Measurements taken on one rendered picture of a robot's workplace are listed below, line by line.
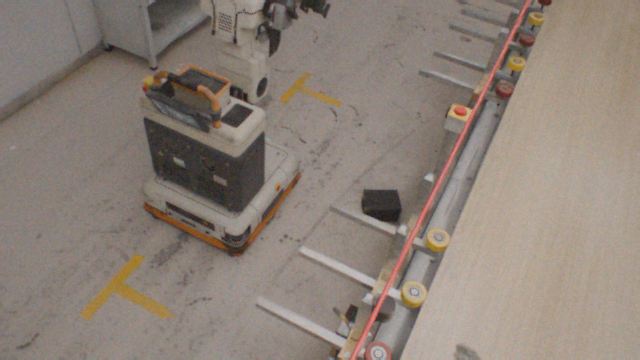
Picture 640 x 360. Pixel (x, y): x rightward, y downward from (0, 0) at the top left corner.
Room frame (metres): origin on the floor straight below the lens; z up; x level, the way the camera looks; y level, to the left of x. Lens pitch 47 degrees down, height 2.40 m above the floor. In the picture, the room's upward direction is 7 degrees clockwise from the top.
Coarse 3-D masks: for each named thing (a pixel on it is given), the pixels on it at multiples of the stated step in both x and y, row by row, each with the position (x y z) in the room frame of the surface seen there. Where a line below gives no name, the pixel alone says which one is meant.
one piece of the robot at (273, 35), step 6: (264, 24) 2.15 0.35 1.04; (270, 24) 2.15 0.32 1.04; (270, 30) 2.12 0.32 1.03; (276, 30) 2.17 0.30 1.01; (258, 36) 2.11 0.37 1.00; (264, 36) 2.10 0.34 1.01; (270, 36) 2.12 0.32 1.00; (276, 36) 2.17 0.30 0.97; (264, 42) 2.10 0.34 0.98; (270, 42) 2.12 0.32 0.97; (276, 42) 2.17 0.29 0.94; (270, 48) 2.12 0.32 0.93; (276, 48) 2.18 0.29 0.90; (270, 54) 2.12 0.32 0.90
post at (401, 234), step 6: (402, 228) 0.99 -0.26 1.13; (408, 228) 1.00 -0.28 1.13; (396, 234) 0.98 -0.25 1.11; (402, 234) 0.98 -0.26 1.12; (396, 240) 0.98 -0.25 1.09; (402, 240) 0.98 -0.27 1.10; (396, 246) 0.98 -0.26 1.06; (402, 246) 0.98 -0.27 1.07; (390, 252) 0.99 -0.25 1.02; (396, 252) 0.98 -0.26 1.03; (390, 258) 0.98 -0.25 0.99; (396, 258) 0.98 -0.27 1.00; (390, 264) 0.98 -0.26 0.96; (384, 270) 0.99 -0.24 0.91; (390, 270) 0.98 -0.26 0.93; (384, 276) 0.98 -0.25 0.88
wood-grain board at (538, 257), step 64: (576, 0) 3.03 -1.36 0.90; (576, 64) 2.36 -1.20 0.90; (512, 128) 1.80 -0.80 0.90; (576, 128) 1.85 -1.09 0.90; (512, 192) 1.42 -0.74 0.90; (576, 192) 1.46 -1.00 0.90; (448, 256) 1.08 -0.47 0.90; (512, 256) 1.12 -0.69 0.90; (576, 256) 1.15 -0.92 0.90; (448, 320) 0.84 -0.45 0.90; (512, 320) 0.87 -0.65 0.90; (576, 320) 0.90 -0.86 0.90
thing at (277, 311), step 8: (256, 304) 0.84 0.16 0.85; (264, 304) 0.83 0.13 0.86; (272, 304) 0.84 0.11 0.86; (272, 312) 0.81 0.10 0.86; (280, 312) 0.81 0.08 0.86; (288, 312) 0.82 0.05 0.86; (288, 320) 0.79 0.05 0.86; (296, 320) 0.79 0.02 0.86; (304, 320) 0.80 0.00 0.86; (296, 328) 0.78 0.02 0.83; (304, 328) 0.77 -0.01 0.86; (312, 328) 0.77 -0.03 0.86; (320, 328) 0.78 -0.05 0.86; (312, 336) 0.76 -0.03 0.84; (320, 336) 0.75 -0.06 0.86; (328, 336) 0.75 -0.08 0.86; (336, 336) 0.76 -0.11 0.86; (328, 344) 0.74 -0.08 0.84; (336, 344) 0.73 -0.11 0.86; (360, 352) 0.72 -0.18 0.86
